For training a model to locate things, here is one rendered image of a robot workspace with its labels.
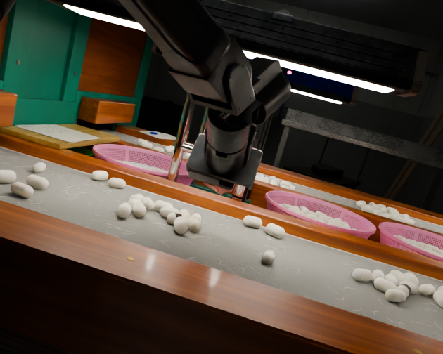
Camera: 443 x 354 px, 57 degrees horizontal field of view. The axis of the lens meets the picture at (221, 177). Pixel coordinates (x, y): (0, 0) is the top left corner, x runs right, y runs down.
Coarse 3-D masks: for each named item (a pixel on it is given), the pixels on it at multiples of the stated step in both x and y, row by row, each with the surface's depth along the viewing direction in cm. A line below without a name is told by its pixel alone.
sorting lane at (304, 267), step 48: (0, 192) 60; (48, 192) 66; (96, 192) 73; (144, 192) 81; (144, 240) 57; (192, 240) 62; (240, 240) 68; (288, 240) 76; (288, 288) 54; (336, 288) 59; (432, 336) 52
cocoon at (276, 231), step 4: (268, 224) 76; (272, 224) 76; (268, 228) 75; (272, 228) 75; (276, 228) 75; (280, 228) 74; (268, 232) 76; (272, 232) 75; (276, 232) 74; (280, 232) 74; (284, 232) 75; (276, 236) 74; (280, 236) 74
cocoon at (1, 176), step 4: (0, 172) 64; (4, 172) 64; (8, 172) 65; (12, 172) 65; (0, 176) 63; (4, 176) 64; (8, 176) 64; (12, 176) 65; (0, 180) 64; (4, 180) 64; (8, 180) 65; (12, 180) 65
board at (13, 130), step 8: (0, 128) 88; (8, 128) 89; (16, 128) 91; (72, 128) 112; (80, 128) 115; (88, 128) 119; (16, 136) 88; (24, 136) 88; (32, 136) 87; (40, 136) 89; (48, 136) 92; (96, 136) 109; (104, 136) 112; (112, 136) 116; (48, 144) 87; (56, 144) 87; (64, 144) 88; (72, 144) 92; (80, 144) 95; (88, 144) 99; (96, 144) 104
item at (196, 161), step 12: (204, 144) 61; (192, 156) 60; (204, 156) 60; (216, 156) 55; (228, 156) 54; (240, 156) 56; (252, 156) 60; (192, 168) 59; (204, 168) 59; (216, 168) 57; (228, 168) 57; (240, 168) 59; (252, 168) 59; (228, 180) 58; (240, 180) 58; (252, 180) 58
